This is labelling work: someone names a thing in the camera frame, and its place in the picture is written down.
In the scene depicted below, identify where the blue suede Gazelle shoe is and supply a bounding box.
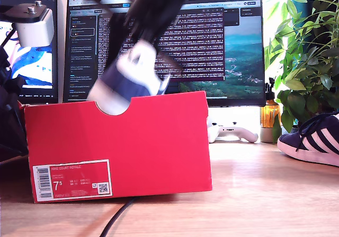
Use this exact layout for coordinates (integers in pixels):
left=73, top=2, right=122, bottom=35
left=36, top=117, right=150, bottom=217
left=276, top=111, right=339, bottom=168
left=86, top=40, right=172, bottom=116

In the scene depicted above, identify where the red Nike shoebox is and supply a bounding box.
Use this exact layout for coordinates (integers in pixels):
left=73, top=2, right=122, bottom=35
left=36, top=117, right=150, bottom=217
left=23, top=90, right=213, bottom=204

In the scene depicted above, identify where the small black computer monitor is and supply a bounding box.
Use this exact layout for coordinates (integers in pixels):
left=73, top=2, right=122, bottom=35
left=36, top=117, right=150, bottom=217
left=0, top=0, right=59, bottom=104

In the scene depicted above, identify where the large black computer monitor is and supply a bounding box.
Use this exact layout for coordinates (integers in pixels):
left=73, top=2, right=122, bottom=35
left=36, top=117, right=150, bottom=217
left=63, top=0, right=266, bottom=107

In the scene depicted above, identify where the white game controller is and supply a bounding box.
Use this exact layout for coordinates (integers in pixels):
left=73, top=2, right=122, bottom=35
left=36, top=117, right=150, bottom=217
left=207, top=122, right=259, bottom=144

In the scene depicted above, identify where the amber pump bottle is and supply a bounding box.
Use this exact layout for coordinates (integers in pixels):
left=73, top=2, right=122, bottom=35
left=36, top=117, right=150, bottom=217
left=260, top=77, right=281, bottom=128

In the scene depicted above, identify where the small white pot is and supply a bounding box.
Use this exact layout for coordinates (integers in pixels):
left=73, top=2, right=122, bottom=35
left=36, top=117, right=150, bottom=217
left=260, top=127, right=282, bottom=144

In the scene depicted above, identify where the green leafy houseplant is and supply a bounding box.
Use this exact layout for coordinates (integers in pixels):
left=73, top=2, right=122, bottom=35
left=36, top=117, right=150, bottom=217
left=264, top=0, right=339, bottom=144

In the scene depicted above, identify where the gripper's pale camera box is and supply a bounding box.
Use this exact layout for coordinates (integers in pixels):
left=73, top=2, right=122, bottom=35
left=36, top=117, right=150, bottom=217
left=3, top=0, right=56, bottom=48

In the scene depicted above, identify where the black table cable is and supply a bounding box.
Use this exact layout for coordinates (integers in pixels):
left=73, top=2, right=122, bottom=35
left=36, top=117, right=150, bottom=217
left=99, top=197, right=140, bottom=237

